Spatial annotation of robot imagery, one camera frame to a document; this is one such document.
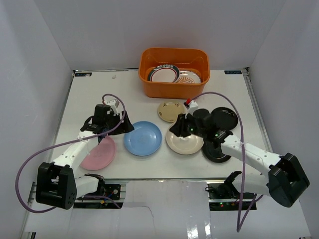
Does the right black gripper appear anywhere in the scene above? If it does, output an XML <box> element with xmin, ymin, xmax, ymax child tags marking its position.
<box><xmin>170</xmin><ymin>111</ymin><xmax>207</xmax><ymax>137</ymax></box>

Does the cream plastic plate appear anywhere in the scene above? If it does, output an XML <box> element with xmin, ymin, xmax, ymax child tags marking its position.
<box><xmin>165</xmin><ymin>127</ymin><xmax>204</xmax><ymax>155</ymax></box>

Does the blue plastic plate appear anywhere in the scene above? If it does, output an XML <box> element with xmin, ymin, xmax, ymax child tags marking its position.
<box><xmin>124</xmin><ymin>121</ymin><xmax>162</xmax><ymax>156</ymax></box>

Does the pink plastic plate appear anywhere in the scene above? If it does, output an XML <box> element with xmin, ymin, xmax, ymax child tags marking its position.
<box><xmin>80</xmin><ymin>136</ymin><xmax>116</xmax><ymax>171</ymax></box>

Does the white plate orange sunburst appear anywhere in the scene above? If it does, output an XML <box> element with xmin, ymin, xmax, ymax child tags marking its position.
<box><xmin>175</xmin><ymin>71</ymin><xmax>201</xmax><ymax>84</ymax></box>

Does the white plate green rim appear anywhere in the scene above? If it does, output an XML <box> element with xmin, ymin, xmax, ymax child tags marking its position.
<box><xmin>147</xmin><ymin>64</ymin><xmax>180</xmax><ymax>83</ymax></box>

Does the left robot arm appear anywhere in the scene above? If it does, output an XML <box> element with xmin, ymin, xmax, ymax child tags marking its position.
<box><xmin>35</xmin><ymin>100</ymin><xmax>134</xmax><ymax>210</ymax></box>

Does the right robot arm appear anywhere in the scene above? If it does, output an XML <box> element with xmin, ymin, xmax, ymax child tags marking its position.
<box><xmin>169</xmin><ymin>109</ymin><xmax>310</xmax><ymax>208</ymax></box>

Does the orange plastic bin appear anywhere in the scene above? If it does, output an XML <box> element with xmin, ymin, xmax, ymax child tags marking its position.
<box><xmin>139</xmin><ymin>47</ymin><xmax>210</xmax><ymax>99</ymax></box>

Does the small beige patterned plate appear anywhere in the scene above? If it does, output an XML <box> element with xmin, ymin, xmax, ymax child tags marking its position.
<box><xmin>157</xmin><ymin>101</ymin><xmax>186</xmax><ymax>123</ymax></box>

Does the glossy black plate front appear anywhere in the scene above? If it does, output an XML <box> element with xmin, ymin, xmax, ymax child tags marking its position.
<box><xmin>202</xmin><ymin>142</ymin><xmax>231</xmax><ymax>164</ymax></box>

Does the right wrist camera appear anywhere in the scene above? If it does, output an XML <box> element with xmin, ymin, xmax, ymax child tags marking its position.
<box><xmin>184</xmin><ymin>99</ymin><xmax>198</xmax><ymax>118</ymax></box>

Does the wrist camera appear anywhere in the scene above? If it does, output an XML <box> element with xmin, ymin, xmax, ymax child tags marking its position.
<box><xmin>184</xmin><ymin>99</ymin><xmax>198</xmax><ymax>118</ymax></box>
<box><xmin>103</xmin><ymin>99</ymin><xmax>120</xmax><ymax>116</ymax></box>

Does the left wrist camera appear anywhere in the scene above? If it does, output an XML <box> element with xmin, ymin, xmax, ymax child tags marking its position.
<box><xmin>103</xmin><ymin>99</ymin><xmax>120</xmax><ymax>116</ymax></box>

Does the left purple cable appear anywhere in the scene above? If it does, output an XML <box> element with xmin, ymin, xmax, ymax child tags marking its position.
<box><xmin>15</xmin><ymin>93</ymin><xmax>126</xmax><ymax>214</ymax></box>

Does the purple cable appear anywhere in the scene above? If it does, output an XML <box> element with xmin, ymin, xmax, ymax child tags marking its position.
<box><xmin>191</xmin><ymin>92</ymin><xmax>264</xmax><ymax>233</ymax></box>
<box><xmin>15</xmin><ymin>93</ymin><xmax>126</xmax><ymax>214</ymax></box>

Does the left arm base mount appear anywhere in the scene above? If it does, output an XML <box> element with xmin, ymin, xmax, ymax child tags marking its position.
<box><xmin>74</xmin><ymin>184</ymin><xmax>126</xmax><ymax>209</ymax></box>

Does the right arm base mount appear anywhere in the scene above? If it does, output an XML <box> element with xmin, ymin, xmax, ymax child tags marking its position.
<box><xmin>205</xmin><ymin>171</ymin><xmax>242</xmax><ymax>212</ymax></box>

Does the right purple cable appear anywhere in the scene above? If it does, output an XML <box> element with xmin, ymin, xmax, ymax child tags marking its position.
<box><xmin>191</xmin><ymin>92</ymin><xmax>264</xmax><ymax>233</ymax></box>

